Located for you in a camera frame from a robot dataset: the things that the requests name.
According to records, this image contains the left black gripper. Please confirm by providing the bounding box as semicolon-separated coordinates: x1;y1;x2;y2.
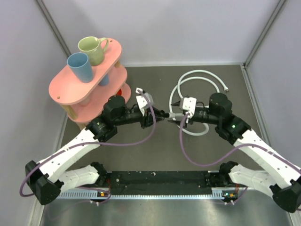
114;105;164;129

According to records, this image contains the white hose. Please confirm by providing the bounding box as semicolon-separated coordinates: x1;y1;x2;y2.
168;68;230;137

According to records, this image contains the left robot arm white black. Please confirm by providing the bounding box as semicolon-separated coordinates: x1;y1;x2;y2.
25;93;169;205

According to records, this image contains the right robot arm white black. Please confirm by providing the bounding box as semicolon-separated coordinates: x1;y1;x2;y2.
169;93;301;213

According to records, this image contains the small blue cup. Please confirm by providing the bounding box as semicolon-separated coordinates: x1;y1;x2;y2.
98;74;110;86

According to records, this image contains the pink three-tier shelf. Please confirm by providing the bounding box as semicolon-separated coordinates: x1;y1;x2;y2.
48;38;131;129

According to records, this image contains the blue plastic cup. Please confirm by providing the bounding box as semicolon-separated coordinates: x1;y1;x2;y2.
67;52;94;83

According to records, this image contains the green ceramic mug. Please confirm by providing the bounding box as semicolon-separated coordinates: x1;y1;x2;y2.
78;36;110;66

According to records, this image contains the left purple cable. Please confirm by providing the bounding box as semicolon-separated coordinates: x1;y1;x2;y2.
20;91;157;203

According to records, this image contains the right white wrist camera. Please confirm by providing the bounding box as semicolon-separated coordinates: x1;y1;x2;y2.
180;97;197;123

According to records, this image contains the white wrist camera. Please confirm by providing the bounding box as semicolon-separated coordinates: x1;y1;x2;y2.
180;97;197;123
135;88;154;116

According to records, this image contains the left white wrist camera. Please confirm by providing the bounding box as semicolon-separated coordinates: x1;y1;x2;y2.
135;88;154;116

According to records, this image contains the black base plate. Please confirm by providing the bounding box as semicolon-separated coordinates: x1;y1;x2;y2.
108;171;235;187

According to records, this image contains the slotted cable duct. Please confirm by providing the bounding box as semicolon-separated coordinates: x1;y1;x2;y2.
56;187;238;200

